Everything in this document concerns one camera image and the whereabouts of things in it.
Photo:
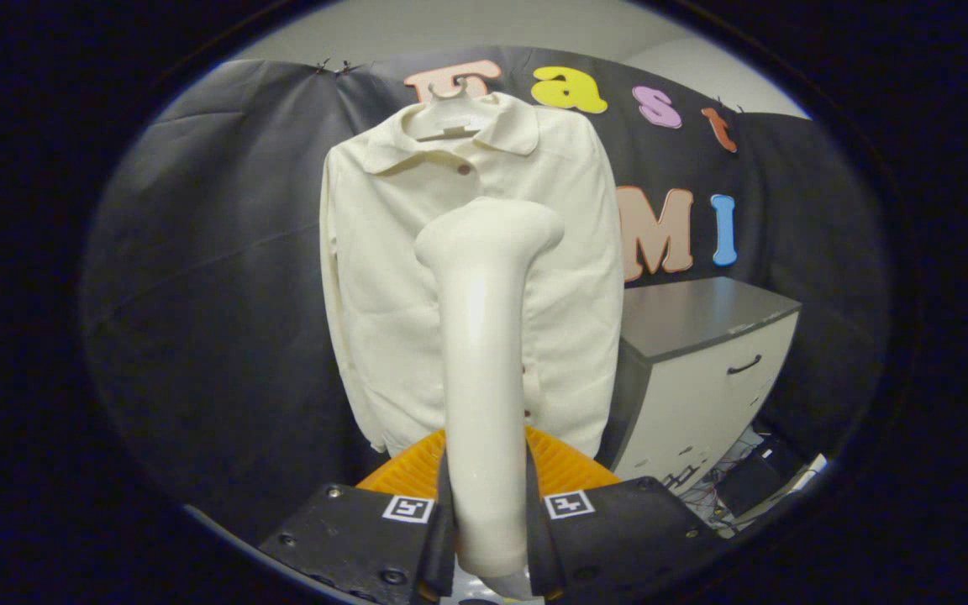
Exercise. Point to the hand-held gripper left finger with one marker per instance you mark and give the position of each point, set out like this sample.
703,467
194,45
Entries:
349,533

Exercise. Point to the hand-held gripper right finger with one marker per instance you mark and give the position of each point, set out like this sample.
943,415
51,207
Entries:
618,538

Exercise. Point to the white garment steamer head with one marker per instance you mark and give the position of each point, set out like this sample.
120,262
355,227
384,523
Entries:
484,378

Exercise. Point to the cream button shirt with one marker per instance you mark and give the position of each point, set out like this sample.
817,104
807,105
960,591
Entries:
375,294

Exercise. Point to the white clothes hanger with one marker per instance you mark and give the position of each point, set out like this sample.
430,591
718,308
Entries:
450,126

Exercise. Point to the black box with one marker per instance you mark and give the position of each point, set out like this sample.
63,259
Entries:
753,479

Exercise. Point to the grey and white cabinet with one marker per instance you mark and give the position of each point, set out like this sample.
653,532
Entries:
686,403

